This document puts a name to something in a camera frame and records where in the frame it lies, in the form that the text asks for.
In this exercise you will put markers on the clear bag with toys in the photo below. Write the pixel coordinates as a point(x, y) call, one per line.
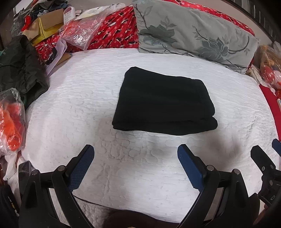
point(266, 67)

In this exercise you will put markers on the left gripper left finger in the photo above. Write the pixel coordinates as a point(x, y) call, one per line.
point(37, 208)

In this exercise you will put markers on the black pants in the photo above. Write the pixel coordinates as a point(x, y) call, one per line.
point(157, 103)

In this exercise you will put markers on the cardboard box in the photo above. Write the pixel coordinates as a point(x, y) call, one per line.
point(44, 26)

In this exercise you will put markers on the dark green garment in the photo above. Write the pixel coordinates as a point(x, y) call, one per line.
point(21, 69)

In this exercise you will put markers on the red patterned bedsheet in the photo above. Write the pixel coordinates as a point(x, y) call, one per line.
point(119, 30)

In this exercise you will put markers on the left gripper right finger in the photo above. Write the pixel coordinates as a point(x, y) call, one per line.
point(223, 200)

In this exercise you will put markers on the clutter pile of clothes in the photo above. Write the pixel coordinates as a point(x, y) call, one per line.
point(26, 16)

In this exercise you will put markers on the grey floral pillow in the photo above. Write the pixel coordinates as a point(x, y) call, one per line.
point(167, 28)

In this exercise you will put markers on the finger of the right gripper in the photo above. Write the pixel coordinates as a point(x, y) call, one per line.
point(270, 175)
point(276, 145)

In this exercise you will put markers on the clear plastic bag red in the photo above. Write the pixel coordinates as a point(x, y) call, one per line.
point(80, 31)

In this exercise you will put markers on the orange item plastic bag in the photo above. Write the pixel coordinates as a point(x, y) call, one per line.
point(13, 128)

